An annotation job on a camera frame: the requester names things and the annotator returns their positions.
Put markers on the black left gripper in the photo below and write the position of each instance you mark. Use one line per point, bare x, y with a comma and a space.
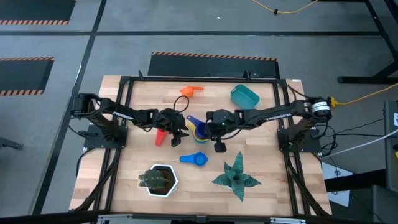
171, 119

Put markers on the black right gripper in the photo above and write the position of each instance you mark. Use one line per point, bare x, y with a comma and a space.
222, 121

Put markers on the yellow measuring cup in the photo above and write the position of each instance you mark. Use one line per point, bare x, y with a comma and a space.
192, 129

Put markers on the red measuring cup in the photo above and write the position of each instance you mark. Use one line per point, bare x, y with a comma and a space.
160, 138

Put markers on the small blue measuring cup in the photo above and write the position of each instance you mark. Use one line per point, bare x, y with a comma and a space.
196, 159

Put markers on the orange measuring cup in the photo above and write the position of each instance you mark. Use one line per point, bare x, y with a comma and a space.
188, 91

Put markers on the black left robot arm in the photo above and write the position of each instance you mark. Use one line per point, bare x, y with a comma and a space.
118, 115

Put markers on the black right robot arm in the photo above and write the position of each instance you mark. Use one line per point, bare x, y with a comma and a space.
280, 113

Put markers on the teal plastic basket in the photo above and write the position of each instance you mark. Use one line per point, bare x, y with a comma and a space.
245, 97

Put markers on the striped green leafy plant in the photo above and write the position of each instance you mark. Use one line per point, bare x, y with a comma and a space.
236, 179

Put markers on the white hexagonal plant pot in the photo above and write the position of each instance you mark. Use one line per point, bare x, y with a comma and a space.
174, 182

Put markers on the green cactus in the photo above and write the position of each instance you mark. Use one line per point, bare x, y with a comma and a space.
154, 180

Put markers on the black floor mat striped edge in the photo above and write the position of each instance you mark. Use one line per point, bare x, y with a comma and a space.
34, 11
21, 76
211, 67

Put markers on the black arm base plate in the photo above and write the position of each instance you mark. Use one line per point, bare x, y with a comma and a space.
311, 146
93, 141

